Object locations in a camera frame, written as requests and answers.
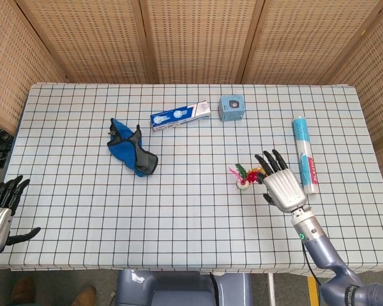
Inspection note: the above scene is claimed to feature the blue white toothpaste box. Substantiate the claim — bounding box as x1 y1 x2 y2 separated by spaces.
149 99 211 134

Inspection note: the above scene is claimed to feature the grey blue robot torso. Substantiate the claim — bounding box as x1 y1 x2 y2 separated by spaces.
116 269 253 306

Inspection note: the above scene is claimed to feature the colourful feather shuttlecock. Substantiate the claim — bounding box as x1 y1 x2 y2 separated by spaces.
229 163 266 191

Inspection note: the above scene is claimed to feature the light blue cube box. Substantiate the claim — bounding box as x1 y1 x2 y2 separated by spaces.
218 94 246 123

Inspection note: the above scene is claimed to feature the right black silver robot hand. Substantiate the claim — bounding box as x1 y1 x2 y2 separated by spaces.
254 149 308 213

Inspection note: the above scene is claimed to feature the black floor cable bundle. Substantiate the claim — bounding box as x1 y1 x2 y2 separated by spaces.
0 120 14 167

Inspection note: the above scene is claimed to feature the brown leather shoe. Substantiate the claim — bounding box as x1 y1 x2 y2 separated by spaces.
70 285 97 306
11 276 36 305

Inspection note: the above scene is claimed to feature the blue and grey cloth pouch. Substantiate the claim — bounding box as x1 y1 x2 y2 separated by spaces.
107 117 159 179

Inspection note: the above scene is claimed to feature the woven bamboo screen panel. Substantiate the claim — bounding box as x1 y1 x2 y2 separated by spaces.
239 0 383 85
15 0 157 84
322 0 383 147
0 0 66 135
130 0 266 84

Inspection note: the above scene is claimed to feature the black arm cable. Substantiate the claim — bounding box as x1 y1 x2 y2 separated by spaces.
301 242 322 288

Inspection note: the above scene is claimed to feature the checked light blue tablecloth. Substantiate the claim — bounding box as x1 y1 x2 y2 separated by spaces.
0 82 383 277

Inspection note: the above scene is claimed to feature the white table leg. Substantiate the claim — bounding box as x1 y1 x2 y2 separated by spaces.
267 273 275 306

